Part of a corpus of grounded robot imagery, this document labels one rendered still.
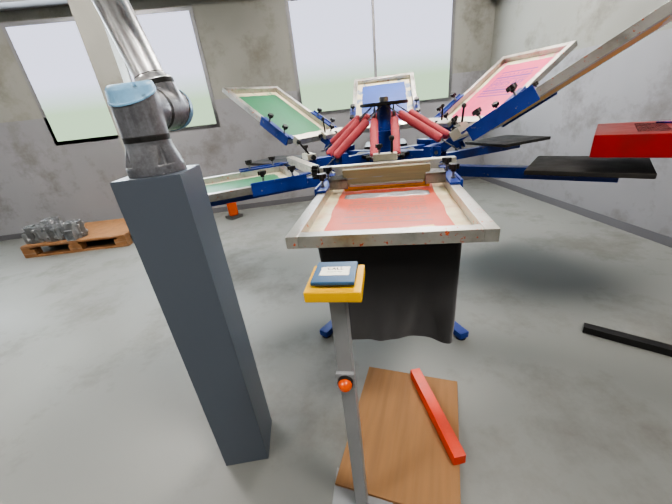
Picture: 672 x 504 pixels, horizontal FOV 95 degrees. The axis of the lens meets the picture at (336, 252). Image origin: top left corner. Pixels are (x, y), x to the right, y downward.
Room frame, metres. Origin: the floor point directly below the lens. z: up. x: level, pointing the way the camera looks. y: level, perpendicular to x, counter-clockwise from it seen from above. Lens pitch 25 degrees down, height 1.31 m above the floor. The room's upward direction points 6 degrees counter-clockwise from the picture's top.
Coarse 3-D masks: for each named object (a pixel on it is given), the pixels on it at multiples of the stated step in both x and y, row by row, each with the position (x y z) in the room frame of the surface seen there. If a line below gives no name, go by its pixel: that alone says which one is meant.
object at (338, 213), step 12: (348, 192) 1.41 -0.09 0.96; (360, 192) 1.39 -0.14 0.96; (372, 192) 1.36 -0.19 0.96; (336, 204) 1.24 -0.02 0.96; (348, 204) 1.22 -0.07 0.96; (336, 216) 1.08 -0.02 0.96; (336, 228) 0.96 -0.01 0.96; (348, 228) 0.94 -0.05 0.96; (360, 228) 0.93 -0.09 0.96; (372, 228) 0.92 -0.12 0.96; (384, 228) 0.91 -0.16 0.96
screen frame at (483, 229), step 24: (456, 192) 1.09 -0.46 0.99; (312, 216) 1.03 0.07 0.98; (480, 216) 0.83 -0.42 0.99; (288, 240) 0.83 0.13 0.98; (312, 240) 0.82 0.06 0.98; (336, 240) 0.81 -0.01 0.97; (360, 240) 0.80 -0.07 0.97; (384, 240) 0.78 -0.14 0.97; (408, 240) 0.77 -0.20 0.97; (432, 240) 0.76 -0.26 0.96; (456, 240) 0.75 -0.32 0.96; (480, 240) 0.74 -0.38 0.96
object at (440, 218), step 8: (432, 192) 1.25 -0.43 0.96; (432, 200) 1.14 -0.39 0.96; (440, 200) 1.13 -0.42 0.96; (432, 208) 1.05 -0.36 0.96; (440, 208) 1.04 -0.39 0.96; (432, 216) 0.97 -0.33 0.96; (440, 216) 0.96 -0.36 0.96; (448, 216) 0.95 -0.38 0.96; (392, 224) 0.93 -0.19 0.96; (400, 224) 0.93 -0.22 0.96; (408, 224) 0.92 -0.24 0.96; (416, 224) 0.91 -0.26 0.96; (424, 224) 0.90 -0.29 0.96; (440, 224) 0.89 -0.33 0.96; (448, 224) 0.88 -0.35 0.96
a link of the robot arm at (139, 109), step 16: (144, 80) 0.91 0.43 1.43; (112, 96) 0.86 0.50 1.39; (128, 96) 0.86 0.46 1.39; (144, 96) 0.88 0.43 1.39; (160, 96) 0.95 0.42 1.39; (112, 112) 0.88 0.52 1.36; (128, 112) 0.86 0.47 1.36; (144, 112) 0.87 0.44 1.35; (160, 112) 0.92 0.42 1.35; (128, 128) 0.86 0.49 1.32; (144, 128) 0.87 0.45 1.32; (160, 128) 0.90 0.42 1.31
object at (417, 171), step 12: (360, 168) 1.40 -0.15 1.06; (372, 168) 1.38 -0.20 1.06; (384, 168) 1.37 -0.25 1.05; (396, 168) 1.36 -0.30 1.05; (408, 168) 1.35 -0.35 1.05; (420, 168) 1.34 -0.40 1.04; (348, 180) 1.40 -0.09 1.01; (360, 180) 1.39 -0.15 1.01; (372, 180) 1.38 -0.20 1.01; (384, 180) 1.37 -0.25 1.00; (396, 180) 1.36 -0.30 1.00
